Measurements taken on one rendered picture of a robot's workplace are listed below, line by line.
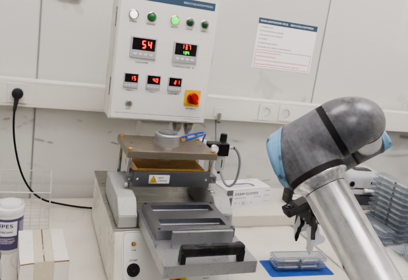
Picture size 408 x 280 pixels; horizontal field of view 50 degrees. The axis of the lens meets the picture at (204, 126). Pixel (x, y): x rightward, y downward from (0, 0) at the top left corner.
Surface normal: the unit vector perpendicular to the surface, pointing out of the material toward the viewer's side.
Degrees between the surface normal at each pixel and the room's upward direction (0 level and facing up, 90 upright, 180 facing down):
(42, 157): 90
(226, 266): 90
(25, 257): 2
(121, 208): 41
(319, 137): 81
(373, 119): 69
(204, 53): 90
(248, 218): 90
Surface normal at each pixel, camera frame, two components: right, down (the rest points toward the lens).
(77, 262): 0.14, -0.97
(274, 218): 0.34, 0.24
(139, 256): 0.36, -0.19
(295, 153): -0.49, -0.09
